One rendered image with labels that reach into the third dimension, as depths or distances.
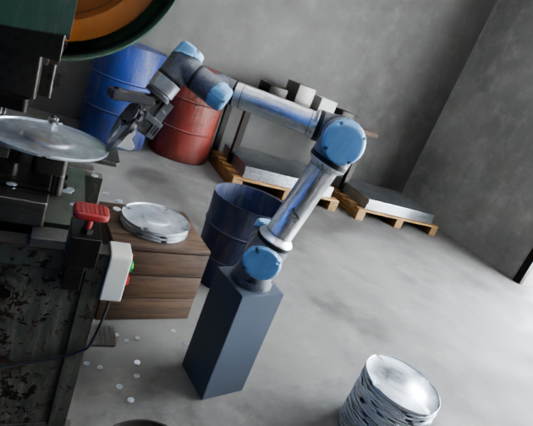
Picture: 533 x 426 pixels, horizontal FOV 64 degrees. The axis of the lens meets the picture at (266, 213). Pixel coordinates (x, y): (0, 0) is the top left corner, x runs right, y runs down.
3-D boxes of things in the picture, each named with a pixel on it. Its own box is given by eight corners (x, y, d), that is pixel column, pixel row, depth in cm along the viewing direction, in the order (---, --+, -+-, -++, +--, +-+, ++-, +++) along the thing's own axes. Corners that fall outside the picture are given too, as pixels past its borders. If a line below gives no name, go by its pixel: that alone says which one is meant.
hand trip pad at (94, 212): (101, 236, 94) (109, 204, 91) (102, 249, 89) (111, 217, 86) (67, 231, 90) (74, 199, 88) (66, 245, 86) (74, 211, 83)
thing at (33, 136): (109, 172, 104) (110, 169, 103) (-32, 142, 90) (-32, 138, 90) (106, 138, 128) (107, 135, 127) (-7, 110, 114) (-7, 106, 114)
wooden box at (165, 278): (165, 271, 221) (184, 211, 210) (188, 318, 191) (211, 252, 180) (83, 267, 199) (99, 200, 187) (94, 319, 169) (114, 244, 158)
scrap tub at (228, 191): (245, 260, 266) (272, 191, 250) (270, 301, 231) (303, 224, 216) (181, 251, 246) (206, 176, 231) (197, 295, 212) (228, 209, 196)
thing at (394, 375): (401, 353, 178) (402, 352, 178) (455, 410, 155) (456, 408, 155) (350, 357, 162) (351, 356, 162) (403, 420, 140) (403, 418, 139)
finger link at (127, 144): (123, 164, 117) (145, 138, 117) (106, 153, 112) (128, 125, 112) (120, 160, 119) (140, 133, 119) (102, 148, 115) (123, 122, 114)
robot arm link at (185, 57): (206, 56, 113) (181, 34, 111) (181, 88, 113) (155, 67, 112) (208, 62, 120) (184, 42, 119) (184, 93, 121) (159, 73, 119)
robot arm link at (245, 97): (361, 120, 134) (216, 63, 133) (366, 124, 124) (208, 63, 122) (347, 154, 138) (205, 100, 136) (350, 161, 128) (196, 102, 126)
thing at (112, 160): (107, 188, 127) (117, 145, 123) (109, 208, 115) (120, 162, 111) (10, 169, 115) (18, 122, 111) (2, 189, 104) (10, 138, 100)
